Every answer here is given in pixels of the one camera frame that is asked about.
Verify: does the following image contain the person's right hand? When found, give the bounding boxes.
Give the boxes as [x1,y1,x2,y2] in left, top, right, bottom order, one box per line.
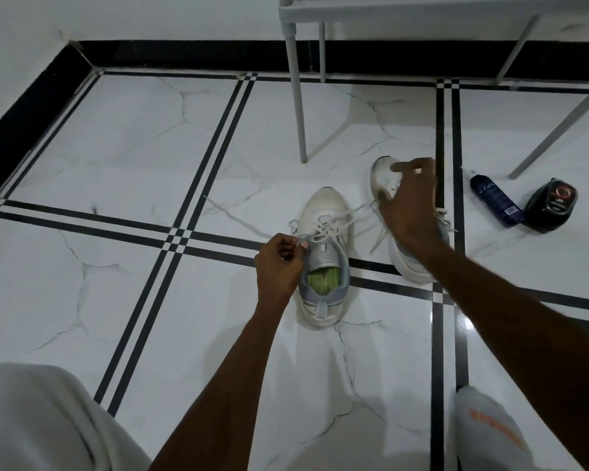
[378,157,446,259]

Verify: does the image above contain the grey metal shelf rack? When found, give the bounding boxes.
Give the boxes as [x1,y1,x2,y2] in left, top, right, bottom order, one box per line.
[278,0,589,181]

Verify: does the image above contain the person's left forearm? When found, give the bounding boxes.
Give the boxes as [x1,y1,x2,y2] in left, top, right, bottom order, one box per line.
[149,298,300,471]

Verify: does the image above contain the black shoe polish container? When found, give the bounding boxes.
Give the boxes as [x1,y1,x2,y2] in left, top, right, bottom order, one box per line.
[522,177,579,234]

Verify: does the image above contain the white shorts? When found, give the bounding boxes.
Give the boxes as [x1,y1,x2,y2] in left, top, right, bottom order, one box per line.
[0,362,153,471]

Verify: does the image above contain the white sock with orange print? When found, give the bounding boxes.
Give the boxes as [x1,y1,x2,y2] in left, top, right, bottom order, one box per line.
[454,385,539,471]

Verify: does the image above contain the person's left hand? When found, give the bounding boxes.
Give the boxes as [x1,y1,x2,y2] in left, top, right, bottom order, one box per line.
[254,234,308,311]

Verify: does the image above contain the dark blue spray bottle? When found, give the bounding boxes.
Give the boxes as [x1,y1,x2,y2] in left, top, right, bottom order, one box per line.
[469,173,525,228]

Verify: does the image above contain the person's right forearm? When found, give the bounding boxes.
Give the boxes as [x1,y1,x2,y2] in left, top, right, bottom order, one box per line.
[421,242,589,471]

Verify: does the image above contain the white sneaker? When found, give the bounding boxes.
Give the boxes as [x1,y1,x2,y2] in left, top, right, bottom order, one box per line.
[292,186,353,329]
[369,155,455,285]

